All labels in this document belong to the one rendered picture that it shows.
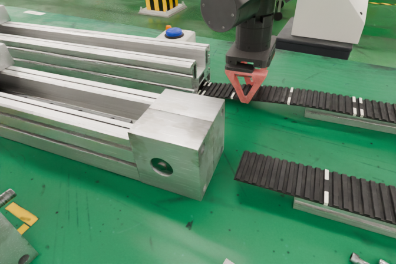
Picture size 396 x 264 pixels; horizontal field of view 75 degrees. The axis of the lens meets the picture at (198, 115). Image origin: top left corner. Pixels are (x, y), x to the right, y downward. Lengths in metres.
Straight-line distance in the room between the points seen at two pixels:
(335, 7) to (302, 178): 0.54
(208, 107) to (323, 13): 0.53
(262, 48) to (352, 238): 0.28
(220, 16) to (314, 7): 0.48
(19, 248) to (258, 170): 0.28
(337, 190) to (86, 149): 0.33
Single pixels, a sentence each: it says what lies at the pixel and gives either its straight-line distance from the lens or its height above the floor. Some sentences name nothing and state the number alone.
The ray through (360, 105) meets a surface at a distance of 0.50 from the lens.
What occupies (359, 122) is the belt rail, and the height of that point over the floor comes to 0.79.
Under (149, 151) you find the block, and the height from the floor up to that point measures 0.85.
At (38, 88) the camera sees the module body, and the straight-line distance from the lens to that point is 0.53.
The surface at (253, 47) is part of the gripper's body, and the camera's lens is 0.43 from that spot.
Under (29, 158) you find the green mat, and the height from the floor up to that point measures 0.78.
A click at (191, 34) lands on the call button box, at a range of 0.66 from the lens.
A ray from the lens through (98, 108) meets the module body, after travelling 0.45.
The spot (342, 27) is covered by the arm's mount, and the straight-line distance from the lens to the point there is 0.81.
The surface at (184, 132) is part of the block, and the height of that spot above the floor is 0.87.
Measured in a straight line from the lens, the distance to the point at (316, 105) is 0.47.
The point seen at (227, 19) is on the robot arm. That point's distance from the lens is 0.35.
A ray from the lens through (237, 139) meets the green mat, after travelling 0.43.
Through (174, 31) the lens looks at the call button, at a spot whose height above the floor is 0.85.
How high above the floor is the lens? 1.07
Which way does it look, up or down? 38 degrees down
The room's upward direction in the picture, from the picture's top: 3 degrees counter-clockwise
